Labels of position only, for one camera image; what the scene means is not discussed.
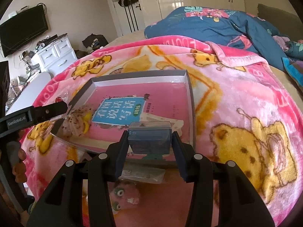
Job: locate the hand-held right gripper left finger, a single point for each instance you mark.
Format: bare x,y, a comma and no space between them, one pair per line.
123,156

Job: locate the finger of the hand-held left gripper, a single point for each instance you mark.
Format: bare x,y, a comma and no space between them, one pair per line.
47,112

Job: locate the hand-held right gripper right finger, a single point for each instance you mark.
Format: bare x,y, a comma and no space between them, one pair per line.
178,156

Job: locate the floral scrunchie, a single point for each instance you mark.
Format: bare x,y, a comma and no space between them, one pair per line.
75,120

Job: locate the clear jewelry box blue lining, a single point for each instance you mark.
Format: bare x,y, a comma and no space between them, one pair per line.
149,139

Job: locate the grey cardboard tray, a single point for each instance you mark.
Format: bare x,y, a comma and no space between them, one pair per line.
142,75

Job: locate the person's left hand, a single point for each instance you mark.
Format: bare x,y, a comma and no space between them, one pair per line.
21,170

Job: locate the clear earring bag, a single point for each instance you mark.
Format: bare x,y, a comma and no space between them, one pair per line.
142,175

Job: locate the white rounded board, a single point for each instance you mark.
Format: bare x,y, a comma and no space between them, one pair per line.
30,87

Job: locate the pink book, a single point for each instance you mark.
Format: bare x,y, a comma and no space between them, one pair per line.
165,99

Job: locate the white drawer cabinet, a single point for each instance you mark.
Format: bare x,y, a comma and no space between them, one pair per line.
61,52

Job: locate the black bag on floor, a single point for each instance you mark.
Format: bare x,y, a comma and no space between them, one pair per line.
94,41

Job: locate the black flat television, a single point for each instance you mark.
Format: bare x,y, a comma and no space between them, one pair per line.
21,30

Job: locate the pink printed blanket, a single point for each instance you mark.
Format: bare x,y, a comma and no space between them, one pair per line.
236,87

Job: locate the small white box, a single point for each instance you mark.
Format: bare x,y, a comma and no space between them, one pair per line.
13,14

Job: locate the white door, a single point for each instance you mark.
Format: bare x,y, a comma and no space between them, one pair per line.
118,21

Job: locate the blue floral quilt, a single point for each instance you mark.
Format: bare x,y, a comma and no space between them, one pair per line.
213,28

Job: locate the colourful striped cloth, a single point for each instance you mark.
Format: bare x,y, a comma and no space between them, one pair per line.
294,68

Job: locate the purple cloth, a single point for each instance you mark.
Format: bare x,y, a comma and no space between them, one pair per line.
280,41

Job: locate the olive green cushion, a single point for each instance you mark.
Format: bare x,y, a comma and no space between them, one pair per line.
279,19

